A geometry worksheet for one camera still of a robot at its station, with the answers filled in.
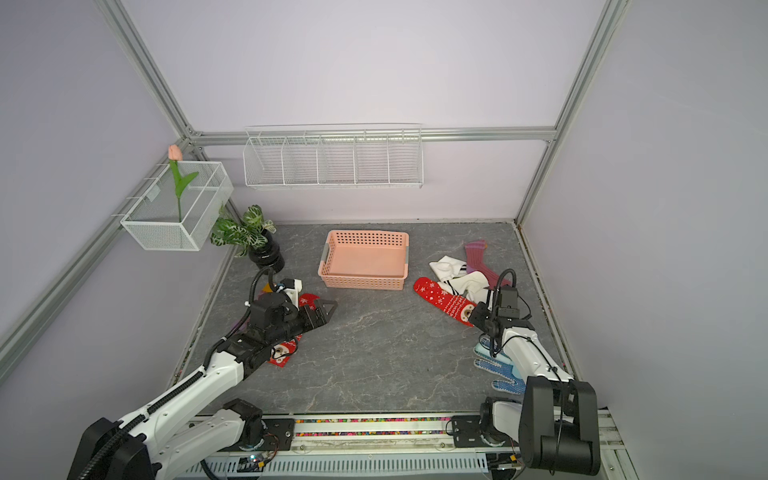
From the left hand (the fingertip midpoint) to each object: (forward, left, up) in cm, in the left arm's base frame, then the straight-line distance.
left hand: (329, 310), depth 81 cm
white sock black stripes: (+12, -46, -11) cm, 49 cm away
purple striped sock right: (+23, -50, -13) cm, 56 cm away
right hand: (+1, -44, -9) cm, 45 cm away
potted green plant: (+22, +22, +9) cm, 32 cm away
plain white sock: (+20, -38, -12) cm, 45 cm away
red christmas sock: (+6, -38, -13) cm, 40 cm away
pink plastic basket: (+26, -9, -12) cm, 30 cm away
